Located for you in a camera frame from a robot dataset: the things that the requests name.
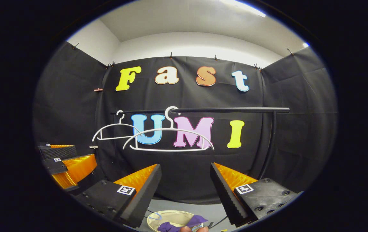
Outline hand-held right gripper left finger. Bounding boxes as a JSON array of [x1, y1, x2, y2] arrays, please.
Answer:
[[74, 164, 162, 228]]

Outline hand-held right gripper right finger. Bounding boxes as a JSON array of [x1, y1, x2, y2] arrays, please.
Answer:
[[210, 163, 298, 227]]

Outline cream laundry hamper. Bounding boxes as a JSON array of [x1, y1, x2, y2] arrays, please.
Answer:
[[147, 210, 204, 232]]

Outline purple ribbed shirt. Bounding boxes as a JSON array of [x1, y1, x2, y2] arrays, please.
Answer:
[[157, 215, 208, 232]]

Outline white plastic hanger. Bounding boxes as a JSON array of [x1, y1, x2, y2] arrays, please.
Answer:
[[92, 110, 141, 142], [123, 106, 215, 152]]

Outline black clothes rack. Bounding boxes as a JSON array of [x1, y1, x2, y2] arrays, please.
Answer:
[[111, 107, 290, 181]]

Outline row of black cloth clips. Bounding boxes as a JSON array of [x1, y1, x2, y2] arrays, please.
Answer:
[[72, 43, 295, 70]]

